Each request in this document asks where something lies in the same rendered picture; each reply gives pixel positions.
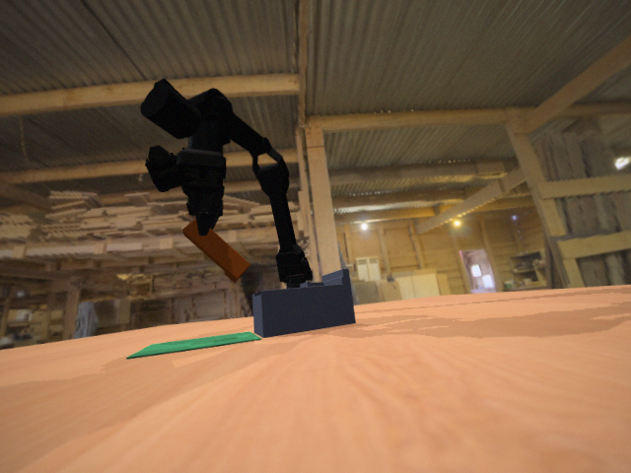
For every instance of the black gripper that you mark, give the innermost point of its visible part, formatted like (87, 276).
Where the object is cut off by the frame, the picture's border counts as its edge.
(204, 184)

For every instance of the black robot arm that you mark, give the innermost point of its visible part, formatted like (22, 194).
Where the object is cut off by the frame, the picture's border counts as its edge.
(208, 118)

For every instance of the orange rectangular block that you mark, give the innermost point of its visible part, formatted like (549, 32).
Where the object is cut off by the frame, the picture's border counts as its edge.
(218, 251)

